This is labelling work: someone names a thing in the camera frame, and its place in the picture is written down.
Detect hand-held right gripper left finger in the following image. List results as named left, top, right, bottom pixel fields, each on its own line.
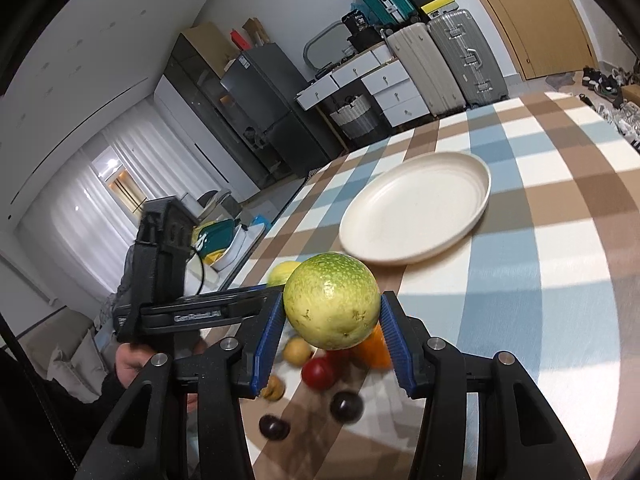
left=75, top=290, right=288, bottom=480

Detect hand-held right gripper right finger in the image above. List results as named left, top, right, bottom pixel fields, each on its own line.
left=379, top=291, right=593, bottom=480

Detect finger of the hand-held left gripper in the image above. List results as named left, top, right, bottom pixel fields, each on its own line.
left=220, top=285, right=281, bottom=327

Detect orange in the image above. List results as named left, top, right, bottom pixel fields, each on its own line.
left=352, top=324, right=393, bottom=371

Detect green guava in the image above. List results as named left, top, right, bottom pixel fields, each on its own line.
left=266, top=261, right=302, bottom=288
left=283, top=253, right=382, bottom=352

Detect dark purple plum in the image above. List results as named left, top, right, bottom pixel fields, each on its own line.
left=258, top=414, right=291, bottom=442
left=329, top=391, right=363, bottom=423

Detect cream round plate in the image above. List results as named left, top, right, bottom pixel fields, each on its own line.
left=339, top=151, right=492, bottom=267

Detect person's left forearm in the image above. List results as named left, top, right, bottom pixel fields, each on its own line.
left=0, top=350, right=131, bottom=480

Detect person's left hand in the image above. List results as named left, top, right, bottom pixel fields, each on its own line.
left=114, top=342, right=152, bottom=387

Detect small yellow fruit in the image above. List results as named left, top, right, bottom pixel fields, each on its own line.
left=283, top=337, right=315, bottom=366

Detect small brown fruit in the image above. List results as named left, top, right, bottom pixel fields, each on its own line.
left=261, top=375, right=287, bottom=403

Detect green yellow bag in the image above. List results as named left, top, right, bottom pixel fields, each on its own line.
left=192, top=217, right=236, bottom=263

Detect white curtains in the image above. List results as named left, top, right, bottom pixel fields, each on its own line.
left=17, top=105, right=206, bottom=306

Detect beige sofa cushions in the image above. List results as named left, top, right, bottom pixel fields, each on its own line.
left=20, top=310, right=108, bottom=401

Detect dark glass cabinet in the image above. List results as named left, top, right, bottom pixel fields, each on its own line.
left=154, top=32, right=273, bottom=196

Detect grey refrigerator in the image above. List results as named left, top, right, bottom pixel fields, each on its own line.
left=220, top=42, right=346, bottom=178

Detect woven laundry basket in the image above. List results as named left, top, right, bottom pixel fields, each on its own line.
left=329, top=94, right=381, bottom=140

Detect large cardboard box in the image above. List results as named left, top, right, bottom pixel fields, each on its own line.
left=181, top=21, right=238, bottom=68

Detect white desk with drawers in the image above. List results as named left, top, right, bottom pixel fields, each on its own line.
left=296, top=52, right=401, bottom=110

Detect white drawer cabinet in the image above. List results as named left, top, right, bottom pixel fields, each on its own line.
left=361, top=62, right=432, bottom=128

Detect beige suitcase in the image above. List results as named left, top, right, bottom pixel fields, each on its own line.
left=385, top=22, right=467, bottom=117

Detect silver suitcase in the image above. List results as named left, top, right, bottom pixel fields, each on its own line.
left=427, top=9, right=510, bottom=108

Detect black bag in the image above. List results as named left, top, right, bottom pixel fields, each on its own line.
left=342, top=10, right=383, bottom=51

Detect pile of shoes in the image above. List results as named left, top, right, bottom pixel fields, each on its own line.
left=580, top=62, right=640, bottom=151

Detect yellow black box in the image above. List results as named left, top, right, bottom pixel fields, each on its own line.
left=419, top=0, right=460, bottom=17

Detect wooden door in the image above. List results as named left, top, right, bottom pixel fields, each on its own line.
left=452, top=0, right=598, bottom=81

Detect curved metal frame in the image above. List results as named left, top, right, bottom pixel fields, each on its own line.
left=303, top=22, right=351, bottom=70

